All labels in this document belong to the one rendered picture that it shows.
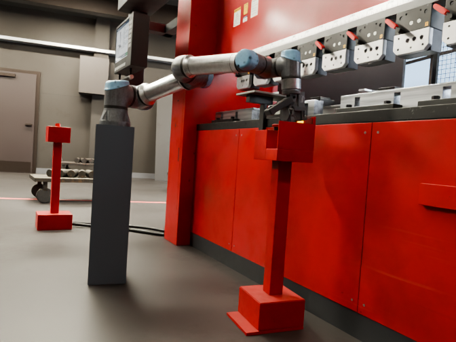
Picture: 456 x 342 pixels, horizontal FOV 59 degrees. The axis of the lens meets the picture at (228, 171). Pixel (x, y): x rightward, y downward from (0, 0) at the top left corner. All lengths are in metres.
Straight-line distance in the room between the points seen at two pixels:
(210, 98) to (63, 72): 6.92
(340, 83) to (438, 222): 1.47
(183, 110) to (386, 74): 1.34
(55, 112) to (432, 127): 8.68
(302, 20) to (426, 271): 1.36
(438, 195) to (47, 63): 8.94
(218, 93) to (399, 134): 1.73
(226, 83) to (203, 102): 0.24
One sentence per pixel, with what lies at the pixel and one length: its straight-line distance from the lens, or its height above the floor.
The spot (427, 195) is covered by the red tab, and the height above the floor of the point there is 0.58.
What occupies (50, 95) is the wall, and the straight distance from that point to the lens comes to 9.58.
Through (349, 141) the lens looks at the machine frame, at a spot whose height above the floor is 0.76.
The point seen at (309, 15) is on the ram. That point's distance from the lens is 2.19.
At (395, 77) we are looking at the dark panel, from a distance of 2.43.
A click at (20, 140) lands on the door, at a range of 9.55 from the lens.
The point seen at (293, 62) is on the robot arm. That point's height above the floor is 1.03.
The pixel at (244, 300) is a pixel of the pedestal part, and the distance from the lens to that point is 1.72.
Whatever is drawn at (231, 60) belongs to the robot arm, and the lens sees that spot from 1.58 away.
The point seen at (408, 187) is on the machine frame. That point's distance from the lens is 1.49.
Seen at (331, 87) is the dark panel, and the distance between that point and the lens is 2.76.
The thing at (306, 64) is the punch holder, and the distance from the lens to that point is 2.12.
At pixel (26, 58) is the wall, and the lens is 9.75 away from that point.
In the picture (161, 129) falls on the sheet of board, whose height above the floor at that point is 1.14.
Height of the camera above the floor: 0.67
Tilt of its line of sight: 2 degrees down
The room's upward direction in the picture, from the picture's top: 4 degrees clockwise
